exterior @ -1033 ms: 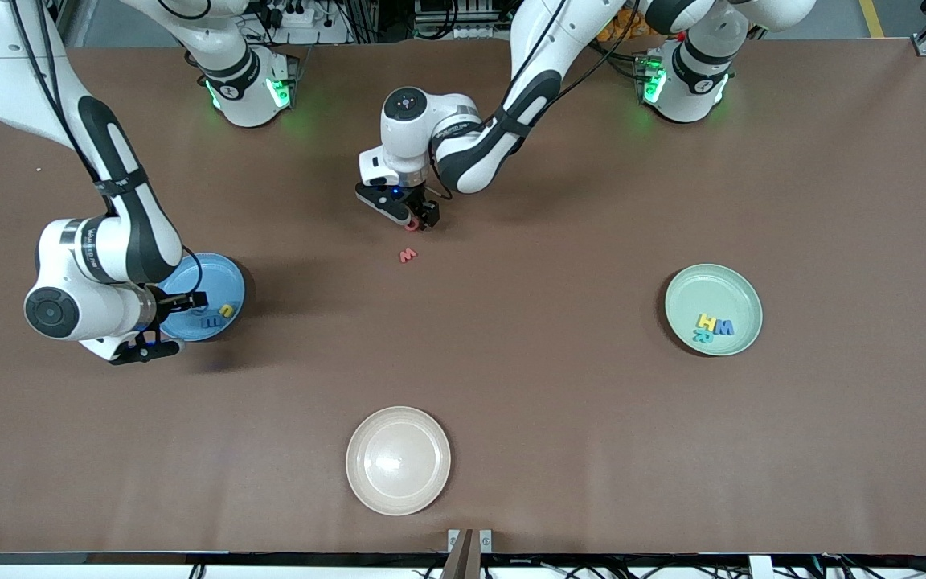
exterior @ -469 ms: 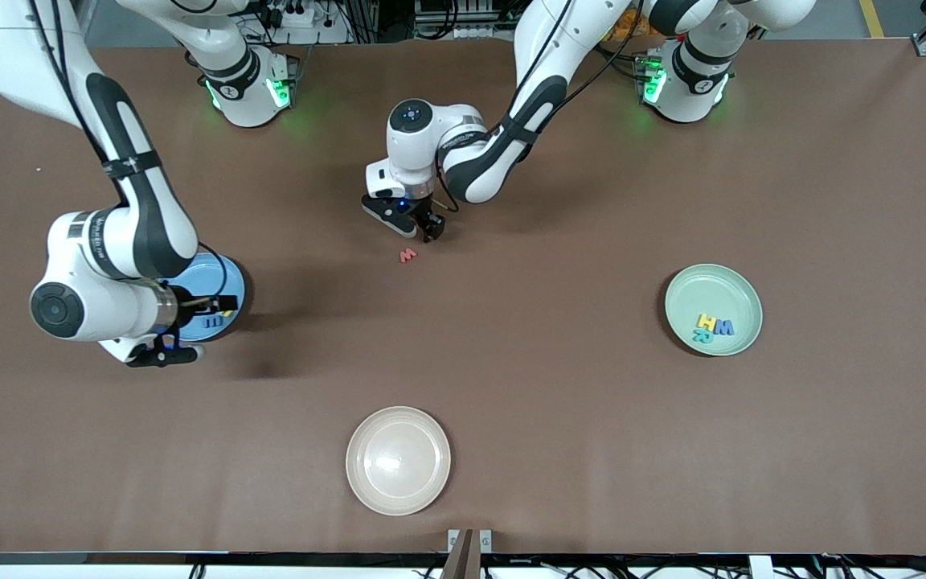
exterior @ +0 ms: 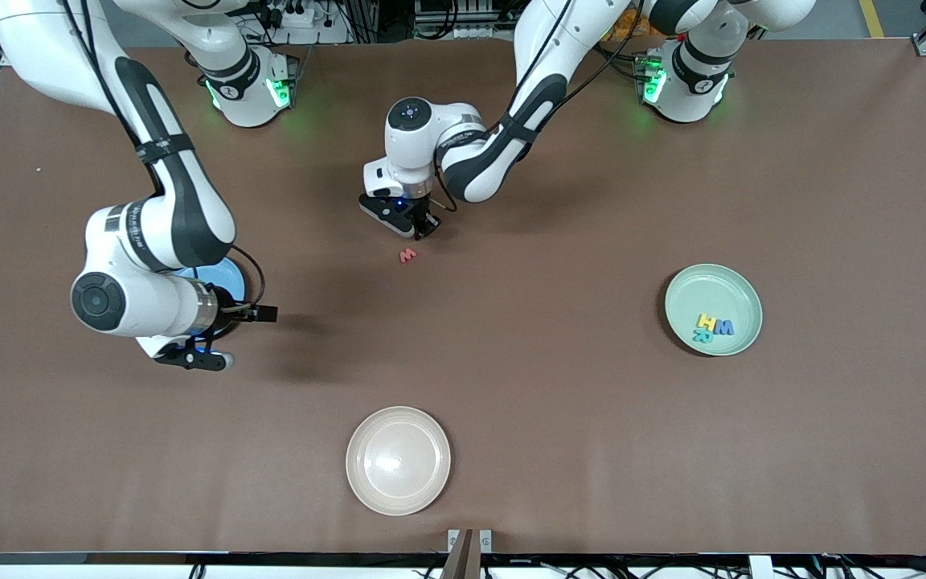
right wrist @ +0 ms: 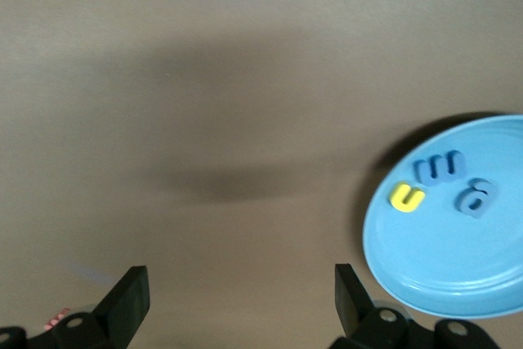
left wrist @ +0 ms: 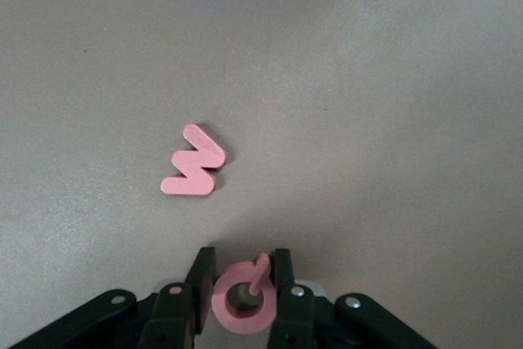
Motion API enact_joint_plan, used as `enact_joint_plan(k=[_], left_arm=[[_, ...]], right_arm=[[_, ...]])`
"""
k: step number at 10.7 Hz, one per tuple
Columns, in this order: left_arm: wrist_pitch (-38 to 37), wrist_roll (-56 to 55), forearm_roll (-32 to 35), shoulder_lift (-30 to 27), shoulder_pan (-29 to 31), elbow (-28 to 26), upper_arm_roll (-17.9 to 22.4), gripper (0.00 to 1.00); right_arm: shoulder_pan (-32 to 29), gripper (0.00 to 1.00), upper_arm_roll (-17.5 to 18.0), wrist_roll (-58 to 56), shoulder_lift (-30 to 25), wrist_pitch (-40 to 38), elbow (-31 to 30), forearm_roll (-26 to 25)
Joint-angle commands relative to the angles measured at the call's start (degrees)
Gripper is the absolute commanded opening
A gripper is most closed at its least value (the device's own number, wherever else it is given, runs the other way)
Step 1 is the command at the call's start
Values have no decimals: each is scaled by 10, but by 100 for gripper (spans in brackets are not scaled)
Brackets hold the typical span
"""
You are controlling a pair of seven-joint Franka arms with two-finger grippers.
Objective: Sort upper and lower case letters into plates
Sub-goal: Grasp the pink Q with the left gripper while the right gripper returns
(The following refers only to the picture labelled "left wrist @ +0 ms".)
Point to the red letter w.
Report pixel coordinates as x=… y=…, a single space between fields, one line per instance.
x=192 y=169

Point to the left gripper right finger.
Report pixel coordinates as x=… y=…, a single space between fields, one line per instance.
x=298 y=316

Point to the red letter Q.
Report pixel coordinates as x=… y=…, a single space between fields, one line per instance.
x=222 y=304

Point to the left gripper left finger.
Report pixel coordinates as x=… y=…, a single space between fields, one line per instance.
x=167 y=316

